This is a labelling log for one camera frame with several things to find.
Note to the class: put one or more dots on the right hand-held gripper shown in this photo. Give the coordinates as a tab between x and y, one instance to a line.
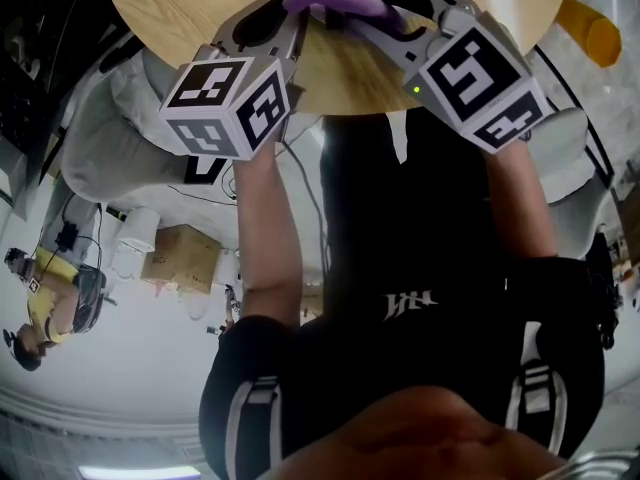
480	83

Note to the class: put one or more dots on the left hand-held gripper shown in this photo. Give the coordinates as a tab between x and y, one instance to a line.
225	103

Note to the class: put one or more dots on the person's left forearm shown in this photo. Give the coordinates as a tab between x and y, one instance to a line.
267	228

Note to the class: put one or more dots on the person's right forearm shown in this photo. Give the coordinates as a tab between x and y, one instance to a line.
520	203

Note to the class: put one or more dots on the grey white chair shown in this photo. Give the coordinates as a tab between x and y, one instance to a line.
125	138

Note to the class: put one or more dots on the yellow cylinder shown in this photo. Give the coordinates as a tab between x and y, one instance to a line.
592	30

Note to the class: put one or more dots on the person's black shirt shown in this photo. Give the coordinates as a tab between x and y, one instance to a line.
400	278

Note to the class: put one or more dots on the cardboard box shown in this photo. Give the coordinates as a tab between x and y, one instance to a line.
182	258

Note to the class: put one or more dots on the white bin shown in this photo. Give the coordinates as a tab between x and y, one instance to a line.
135	243

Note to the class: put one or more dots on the person's chin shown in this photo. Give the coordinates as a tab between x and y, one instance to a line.
425	438

